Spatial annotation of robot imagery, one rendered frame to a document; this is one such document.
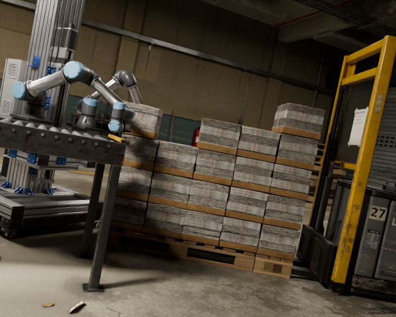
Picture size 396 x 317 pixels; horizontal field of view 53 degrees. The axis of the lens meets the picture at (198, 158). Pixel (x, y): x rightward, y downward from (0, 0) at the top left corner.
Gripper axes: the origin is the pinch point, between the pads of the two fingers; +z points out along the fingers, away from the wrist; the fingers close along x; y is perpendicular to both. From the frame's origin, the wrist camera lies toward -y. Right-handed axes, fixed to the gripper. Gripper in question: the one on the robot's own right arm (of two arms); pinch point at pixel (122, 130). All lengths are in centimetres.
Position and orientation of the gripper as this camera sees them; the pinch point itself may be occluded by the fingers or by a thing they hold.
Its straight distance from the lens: 286.5
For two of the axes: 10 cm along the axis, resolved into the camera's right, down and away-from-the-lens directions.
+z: -0.3, -0.6, 10.0
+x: -9.8, -1.9, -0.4
